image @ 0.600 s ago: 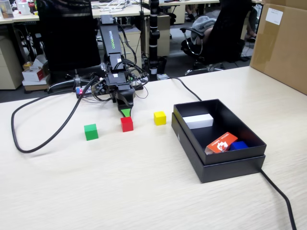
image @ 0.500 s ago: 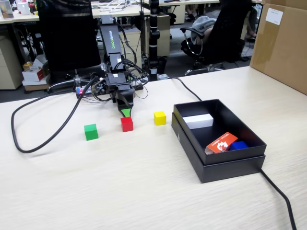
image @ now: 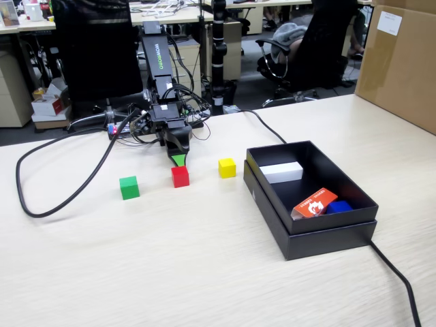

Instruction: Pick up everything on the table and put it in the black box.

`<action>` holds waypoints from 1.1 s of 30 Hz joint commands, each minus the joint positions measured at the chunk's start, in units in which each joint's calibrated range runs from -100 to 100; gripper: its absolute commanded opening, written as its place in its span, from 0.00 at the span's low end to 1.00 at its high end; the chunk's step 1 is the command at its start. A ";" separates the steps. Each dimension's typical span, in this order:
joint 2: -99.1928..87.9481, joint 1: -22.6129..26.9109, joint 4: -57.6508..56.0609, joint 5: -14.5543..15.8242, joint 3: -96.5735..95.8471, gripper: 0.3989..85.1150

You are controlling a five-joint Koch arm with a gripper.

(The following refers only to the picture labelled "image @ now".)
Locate large brown cardboard box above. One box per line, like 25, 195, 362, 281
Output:
354, 0, 436, 136

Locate black cable under box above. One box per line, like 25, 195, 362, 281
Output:
224, 108, 422, 327

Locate yellow wooden cube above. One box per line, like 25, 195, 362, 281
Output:
218, 157, 237, 179

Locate grey cloth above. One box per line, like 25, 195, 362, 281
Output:
272, 20, 309, 65

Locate white red cardboard box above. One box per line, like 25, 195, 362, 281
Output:
31, 95, 66, 117

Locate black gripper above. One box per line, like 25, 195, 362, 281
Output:
149, 103, 193, 168

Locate white laptop stand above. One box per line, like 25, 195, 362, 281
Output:
140, 1, 185, 18

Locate black mesh office chair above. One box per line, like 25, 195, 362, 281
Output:
50, 0, 151, 132

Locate blue wooden cube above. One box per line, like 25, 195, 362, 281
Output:
326, 200, 354, 215

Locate orange paper carton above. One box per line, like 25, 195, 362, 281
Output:
290, 187, 339, 221

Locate green wooden cube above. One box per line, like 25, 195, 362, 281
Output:
119, 175, 141, 201

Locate beige office desk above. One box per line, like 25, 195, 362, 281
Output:
130, 2, 215, 27
0, 15, 57, 35

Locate white rectangular block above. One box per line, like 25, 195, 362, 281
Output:
259, 161, 304, 185

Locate black office chair chrome armrests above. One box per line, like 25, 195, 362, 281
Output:
255, 0, 358, 108

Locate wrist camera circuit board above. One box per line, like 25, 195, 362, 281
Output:
130, 114, 153, 136

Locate beige side cabinet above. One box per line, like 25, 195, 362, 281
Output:
0, 50, 34, 129

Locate picture frame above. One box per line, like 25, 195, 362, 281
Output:
0, 0, 20, 28

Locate thin black wire loop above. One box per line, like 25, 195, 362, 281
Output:
191, 115, 211, 142

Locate controller board with red LED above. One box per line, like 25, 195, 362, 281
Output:
107, 121, 134, 138

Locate thick black camera cable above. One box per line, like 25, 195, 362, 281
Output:
15, 108, 141, 219

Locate red wooden cube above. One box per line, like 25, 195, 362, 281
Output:
170, 166, 190, 189

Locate tall beige cabinet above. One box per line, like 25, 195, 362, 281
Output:
223, 20, 243, 82

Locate beige drawer cabinet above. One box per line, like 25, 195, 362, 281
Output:
168, 39, 202, 103

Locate black cardboard box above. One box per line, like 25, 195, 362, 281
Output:
243, 140, 379, 262

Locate black vertical pole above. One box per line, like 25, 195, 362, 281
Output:
210, 0, 228, 107

